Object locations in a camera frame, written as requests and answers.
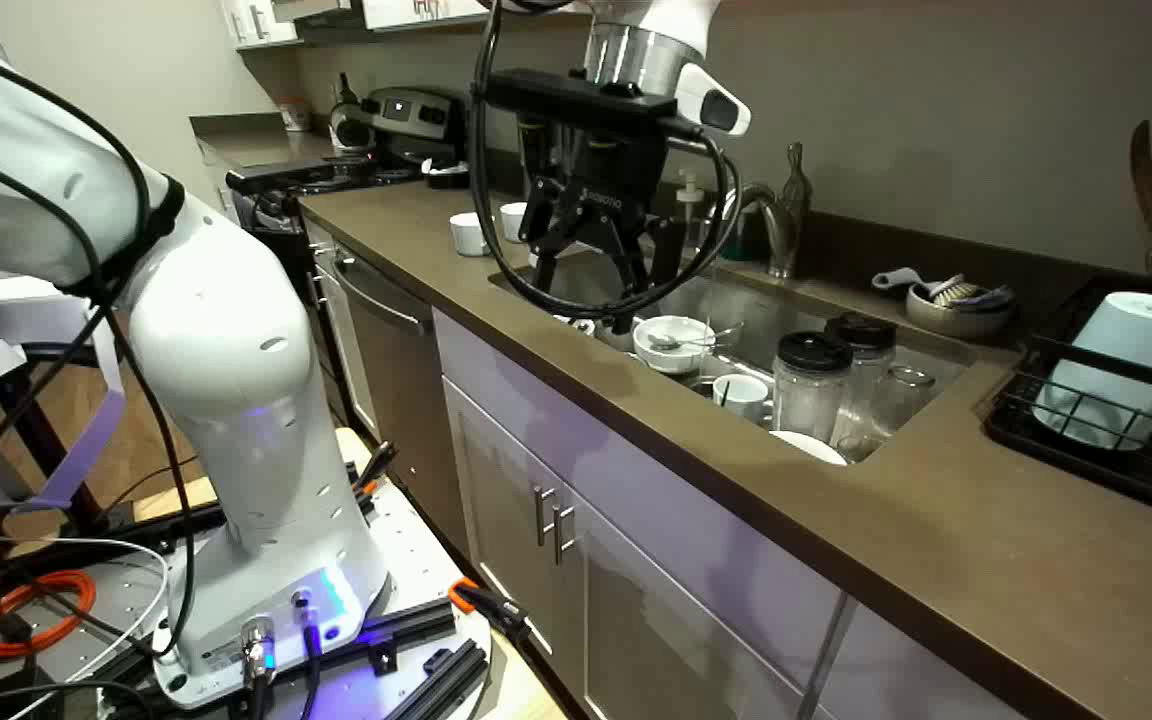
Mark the orange and black clamp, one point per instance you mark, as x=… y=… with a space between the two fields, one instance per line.
x=489 y=610
x=372 y=466

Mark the clear jar with black lid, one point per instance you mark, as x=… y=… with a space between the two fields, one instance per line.
x=811 y=393
x=861 y=333

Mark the dark glass bottle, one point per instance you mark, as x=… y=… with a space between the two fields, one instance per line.
x=793 y=205

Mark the small white mug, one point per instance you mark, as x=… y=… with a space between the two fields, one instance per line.
x=740 y=398

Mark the black aluminium extrusion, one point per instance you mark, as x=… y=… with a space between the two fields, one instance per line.
x=400 y=626
x=441 y=681

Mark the black dish rack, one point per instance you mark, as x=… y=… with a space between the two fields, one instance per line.
x=1083 y=463

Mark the base cabinet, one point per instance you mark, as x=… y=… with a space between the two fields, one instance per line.
x=681 y=532

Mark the stainless steel dishwasher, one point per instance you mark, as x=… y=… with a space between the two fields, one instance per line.
x=398 y=384

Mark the white bowl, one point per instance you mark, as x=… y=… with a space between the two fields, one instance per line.
x=681 y=333

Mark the white robot body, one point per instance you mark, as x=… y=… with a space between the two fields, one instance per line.
x=474 y=162

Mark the black stand leg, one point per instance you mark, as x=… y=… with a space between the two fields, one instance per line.
x=42 y=428

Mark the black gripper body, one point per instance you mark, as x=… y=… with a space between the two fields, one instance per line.
x=600 y=174

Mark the white wall shelf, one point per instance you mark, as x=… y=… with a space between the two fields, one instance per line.
x=339 y=13

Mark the white perforated mounting plate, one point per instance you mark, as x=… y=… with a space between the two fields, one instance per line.
x=422 y=547

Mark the white dish brush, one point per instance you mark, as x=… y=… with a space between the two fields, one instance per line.
x=888 y=278

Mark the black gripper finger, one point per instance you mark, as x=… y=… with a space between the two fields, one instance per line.
x=549 y=244
x=640 y=261

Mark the grey sponge dish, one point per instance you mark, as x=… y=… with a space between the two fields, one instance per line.
x=956 y=319

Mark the clear soap pump bottle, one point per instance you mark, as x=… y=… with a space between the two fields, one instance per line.
x=689 y=212

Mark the chrome faucet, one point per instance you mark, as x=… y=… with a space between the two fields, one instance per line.
x=760 y=222

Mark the pale white container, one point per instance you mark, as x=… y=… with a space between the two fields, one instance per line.
x=1136 y=341

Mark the large white dish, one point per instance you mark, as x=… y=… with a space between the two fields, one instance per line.
x=811 y=444

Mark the clear drinking glass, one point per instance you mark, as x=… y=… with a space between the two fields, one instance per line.
x=909 y=393

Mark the stainless steel sink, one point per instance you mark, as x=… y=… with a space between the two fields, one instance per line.
x=738 y=312

